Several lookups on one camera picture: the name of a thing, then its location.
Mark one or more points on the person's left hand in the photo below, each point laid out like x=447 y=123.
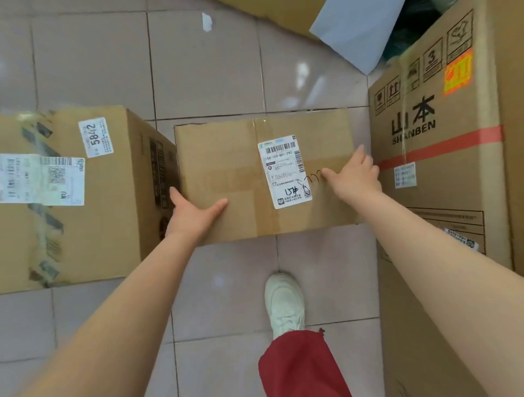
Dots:
x=190 y=223

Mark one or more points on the person's right hand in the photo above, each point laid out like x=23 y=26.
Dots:
x=358 y=182

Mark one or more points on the pen scribbled cardboard box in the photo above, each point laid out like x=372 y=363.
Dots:
x=221 y=163

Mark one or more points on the clear taped cardboard box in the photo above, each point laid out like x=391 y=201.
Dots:
x=114 y=204

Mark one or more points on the tall red striped cardboard box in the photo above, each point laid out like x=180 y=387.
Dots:
x=450 y=114

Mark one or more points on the person's right forearm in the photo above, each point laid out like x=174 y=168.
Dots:
x=450 y=286

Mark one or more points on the person's left forearm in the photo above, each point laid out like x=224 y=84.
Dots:
x=114 y=327

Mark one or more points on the flat cardboard sheet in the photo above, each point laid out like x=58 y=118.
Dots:
x=278 y=12

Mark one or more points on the white right shoe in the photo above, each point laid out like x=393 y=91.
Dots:
x=284 y=304

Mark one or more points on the pale blue paper sheet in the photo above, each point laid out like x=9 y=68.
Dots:
x=356 y=28

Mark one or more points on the dark green bag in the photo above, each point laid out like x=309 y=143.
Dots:
x=417 y=24

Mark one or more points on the red trousers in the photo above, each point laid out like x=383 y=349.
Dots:
x=303 y=368

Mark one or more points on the small white paper scrap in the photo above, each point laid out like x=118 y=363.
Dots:
x=206 y=22

